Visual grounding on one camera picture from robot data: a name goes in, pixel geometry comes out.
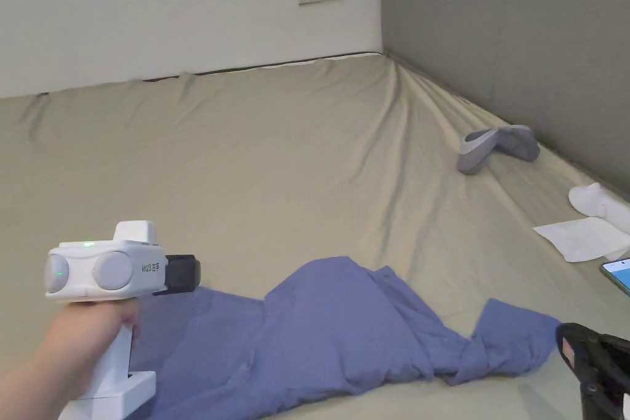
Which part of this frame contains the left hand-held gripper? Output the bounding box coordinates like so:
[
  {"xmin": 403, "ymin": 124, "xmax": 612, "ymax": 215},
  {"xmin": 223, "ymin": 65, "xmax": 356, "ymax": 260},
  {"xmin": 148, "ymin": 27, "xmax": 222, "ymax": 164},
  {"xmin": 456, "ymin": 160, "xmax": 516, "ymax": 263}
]
[{"xmin": 45, "ymin": 220, "xmax": 202, "ymax": 420}]

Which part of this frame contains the person's left hand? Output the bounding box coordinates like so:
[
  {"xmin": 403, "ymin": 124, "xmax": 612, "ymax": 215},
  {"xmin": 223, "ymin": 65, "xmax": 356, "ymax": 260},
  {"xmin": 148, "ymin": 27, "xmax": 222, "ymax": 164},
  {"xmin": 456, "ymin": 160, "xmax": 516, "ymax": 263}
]
[{"xmin": 41, "ymin": 299, "xmax": 142, "ymax": 398}]

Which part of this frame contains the smartphone with lit screen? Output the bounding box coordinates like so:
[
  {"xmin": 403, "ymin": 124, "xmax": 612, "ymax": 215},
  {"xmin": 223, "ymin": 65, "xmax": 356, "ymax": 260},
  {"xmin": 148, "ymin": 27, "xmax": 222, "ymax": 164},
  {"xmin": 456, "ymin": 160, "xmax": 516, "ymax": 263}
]
[{"xmin": 599, "ymin": 257, "xmax": 630, "ymax": 299}]

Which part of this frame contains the white paper tissue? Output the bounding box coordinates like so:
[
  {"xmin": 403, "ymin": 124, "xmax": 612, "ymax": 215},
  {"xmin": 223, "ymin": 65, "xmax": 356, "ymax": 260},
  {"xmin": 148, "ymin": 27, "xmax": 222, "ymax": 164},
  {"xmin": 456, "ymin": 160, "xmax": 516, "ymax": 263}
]
[{"xmin": 532, "ymin": 215, "xmax": 630, "ymax": 263}]

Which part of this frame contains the bed with beige sheet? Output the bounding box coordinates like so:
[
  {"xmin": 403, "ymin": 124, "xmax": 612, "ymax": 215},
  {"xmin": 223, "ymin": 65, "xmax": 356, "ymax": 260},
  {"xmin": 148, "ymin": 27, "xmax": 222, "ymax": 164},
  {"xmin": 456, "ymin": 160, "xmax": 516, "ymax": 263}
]
[{"xmin": 0, "ymin": 50, "xmax": 630, "ymax": 420}]

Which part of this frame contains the blue shirt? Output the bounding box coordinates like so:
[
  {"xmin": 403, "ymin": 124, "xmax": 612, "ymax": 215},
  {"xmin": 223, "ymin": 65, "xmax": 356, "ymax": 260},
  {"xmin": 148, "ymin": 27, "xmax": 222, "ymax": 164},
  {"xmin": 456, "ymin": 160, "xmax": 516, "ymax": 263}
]
[{"xmin": 129, "ymin": 256, "xmax": 564, "ymax": 420}]

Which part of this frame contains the grey padded headboard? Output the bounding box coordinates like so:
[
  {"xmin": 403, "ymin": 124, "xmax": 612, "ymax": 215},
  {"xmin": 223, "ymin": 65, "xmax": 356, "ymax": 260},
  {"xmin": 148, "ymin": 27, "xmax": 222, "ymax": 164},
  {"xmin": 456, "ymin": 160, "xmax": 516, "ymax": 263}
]
[{"xmin": 383, "ymin": 0, "xmax": 630, "ymax": 204}]

